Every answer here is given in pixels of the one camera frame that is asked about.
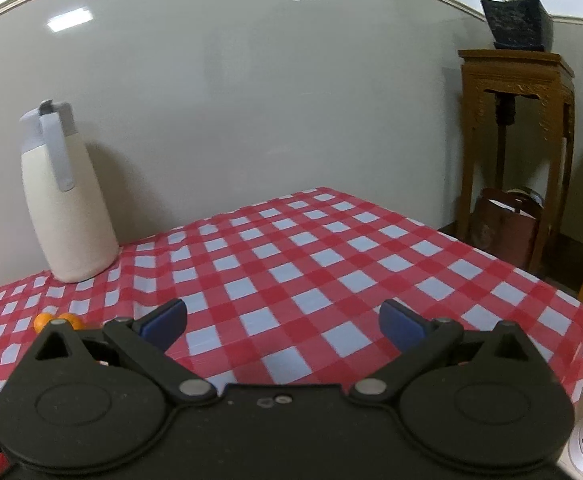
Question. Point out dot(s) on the dark square plant pot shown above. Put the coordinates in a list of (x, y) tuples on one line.
[(519, 22)]

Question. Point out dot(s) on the red white checkered tablecloth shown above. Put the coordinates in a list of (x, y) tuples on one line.
[(321, 260)]

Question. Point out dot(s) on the wooden plant stand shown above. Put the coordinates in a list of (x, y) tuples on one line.
[(516, 67)]

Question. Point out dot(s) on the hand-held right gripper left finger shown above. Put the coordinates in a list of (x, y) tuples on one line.
[(164, 322)]

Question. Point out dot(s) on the dark pole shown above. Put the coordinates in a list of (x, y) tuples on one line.
[(505, 110)]

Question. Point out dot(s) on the small orange tangerine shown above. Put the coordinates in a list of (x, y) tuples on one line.
[(42, 321), (70, 319)]

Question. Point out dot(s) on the brown bag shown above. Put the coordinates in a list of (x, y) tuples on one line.
[(509, 230)]

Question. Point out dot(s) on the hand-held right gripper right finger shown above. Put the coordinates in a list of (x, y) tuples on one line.
[(401, 325)]

